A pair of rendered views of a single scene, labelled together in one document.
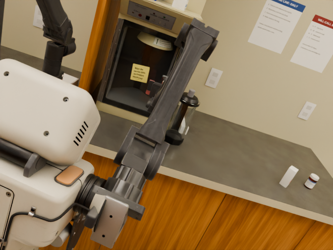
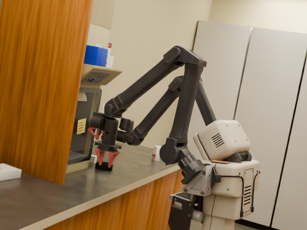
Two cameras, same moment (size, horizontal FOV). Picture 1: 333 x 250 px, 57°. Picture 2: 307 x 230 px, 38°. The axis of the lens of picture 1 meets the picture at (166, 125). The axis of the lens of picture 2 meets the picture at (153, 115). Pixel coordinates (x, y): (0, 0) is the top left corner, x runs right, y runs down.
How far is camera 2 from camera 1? 2.00 m
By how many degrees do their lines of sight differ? 61
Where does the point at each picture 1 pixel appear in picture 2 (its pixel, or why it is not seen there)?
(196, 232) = (144, 222)
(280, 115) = not seen: hidden behind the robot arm
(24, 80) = (230, 124)
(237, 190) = (161, 172)
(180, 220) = (139, 220)
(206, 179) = (152, 175)
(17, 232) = (254, 186)
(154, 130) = not seen: hidden behind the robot
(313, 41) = not seen: hidden behind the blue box
